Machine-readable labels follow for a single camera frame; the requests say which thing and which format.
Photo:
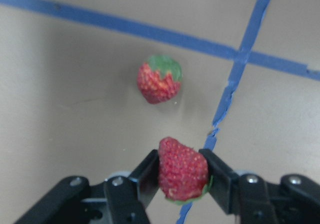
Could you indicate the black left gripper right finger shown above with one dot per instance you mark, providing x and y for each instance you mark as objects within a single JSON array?
[{"x": 252, "y": 200}]

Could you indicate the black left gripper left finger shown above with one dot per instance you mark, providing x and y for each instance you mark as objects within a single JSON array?
[{"x": 117, "y": 200}]

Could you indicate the red strawberry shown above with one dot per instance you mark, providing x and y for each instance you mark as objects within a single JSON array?
[
  {"x": 159, "y": 79},
  {"x": 183, "y": 173}
]

